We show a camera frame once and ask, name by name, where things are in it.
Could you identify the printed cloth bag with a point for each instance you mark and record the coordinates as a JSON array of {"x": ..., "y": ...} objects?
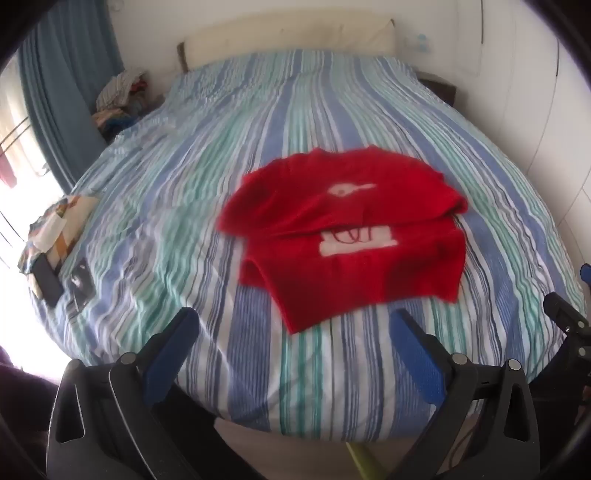
[{"x": 60, "y": 221}]

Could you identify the dark wooden nightstand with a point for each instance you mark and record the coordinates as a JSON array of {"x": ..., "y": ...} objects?
[{"x": 441, "y": 87}]

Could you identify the black phone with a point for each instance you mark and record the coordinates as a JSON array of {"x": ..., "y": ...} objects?
[{"x": 47, "y": 279}]

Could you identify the blue curtain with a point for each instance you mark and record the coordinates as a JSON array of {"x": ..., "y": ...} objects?
[{"x": 69, "y": 92}]

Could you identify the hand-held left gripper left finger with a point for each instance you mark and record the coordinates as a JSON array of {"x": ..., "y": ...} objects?
[{"x": 173, "y": 350}]

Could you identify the clothes drying rack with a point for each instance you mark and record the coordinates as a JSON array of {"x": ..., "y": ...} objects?
[{"x": 18, "y": 143}]

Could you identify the wall socket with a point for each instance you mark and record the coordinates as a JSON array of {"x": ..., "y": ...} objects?
[{"x": 421, "y": 41}]

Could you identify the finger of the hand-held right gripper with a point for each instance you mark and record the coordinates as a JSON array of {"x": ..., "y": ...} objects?
[
  {"x": 586, "y": 274},
  {"x": 563, "y": 316}
]

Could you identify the black flat device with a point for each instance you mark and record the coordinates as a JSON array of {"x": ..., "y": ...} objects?
[{"x": 79, "y": 284}]

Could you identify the yellow-green object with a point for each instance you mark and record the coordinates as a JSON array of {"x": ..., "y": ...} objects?
[{"x": 364, "y": 461}]

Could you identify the white wardrobe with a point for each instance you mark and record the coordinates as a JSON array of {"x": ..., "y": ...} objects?
[{"x": 531, "y": 92}]

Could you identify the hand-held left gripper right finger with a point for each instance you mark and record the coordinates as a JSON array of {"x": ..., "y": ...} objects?
[{"x": 415, "y": 350}]

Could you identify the striped bed cover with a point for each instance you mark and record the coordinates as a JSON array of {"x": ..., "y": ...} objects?
[{"x": 184, "y": 184}]

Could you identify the cream pillow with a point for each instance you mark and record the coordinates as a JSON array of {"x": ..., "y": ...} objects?
[{"x": 295, "y": 39}]

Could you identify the pile of clothes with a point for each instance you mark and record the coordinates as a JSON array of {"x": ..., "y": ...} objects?
[{"x": 121, "y": 99}]

